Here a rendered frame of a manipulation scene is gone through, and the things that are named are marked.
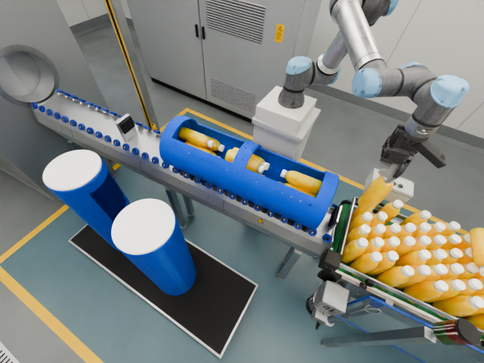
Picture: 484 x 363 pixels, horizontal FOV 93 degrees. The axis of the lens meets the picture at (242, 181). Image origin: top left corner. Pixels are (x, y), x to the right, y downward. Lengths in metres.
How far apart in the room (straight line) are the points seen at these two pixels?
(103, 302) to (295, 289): 1.51
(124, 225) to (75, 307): 1.25
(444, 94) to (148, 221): 1.12
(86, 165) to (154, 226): 0.56
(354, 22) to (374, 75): 0.21
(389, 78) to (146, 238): 1.05
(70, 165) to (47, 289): 1.24
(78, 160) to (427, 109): 1.52
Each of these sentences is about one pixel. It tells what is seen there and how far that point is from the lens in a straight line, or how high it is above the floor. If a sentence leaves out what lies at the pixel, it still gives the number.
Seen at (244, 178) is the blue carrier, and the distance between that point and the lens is 1.06.
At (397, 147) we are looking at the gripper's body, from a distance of 0.88.
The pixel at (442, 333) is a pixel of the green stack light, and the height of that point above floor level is 1.20.
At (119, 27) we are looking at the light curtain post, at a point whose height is 1.46.
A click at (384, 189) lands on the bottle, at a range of 1.00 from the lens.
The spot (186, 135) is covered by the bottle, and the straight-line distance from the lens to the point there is 1.33.
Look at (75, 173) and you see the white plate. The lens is 1.48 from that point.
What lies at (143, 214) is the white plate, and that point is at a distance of 1.19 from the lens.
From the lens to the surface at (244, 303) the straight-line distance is 1.90.
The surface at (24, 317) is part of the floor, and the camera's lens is 2.52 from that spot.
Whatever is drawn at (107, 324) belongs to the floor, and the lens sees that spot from 2.21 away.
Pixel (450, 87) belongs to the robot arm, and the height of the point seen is 1.74.
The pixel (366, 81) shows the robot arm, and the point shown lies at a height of 1.70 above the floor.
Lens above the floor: 2.02
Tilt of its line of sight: 54 degrees down
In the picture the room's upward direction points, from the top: 5 degrees clockwise
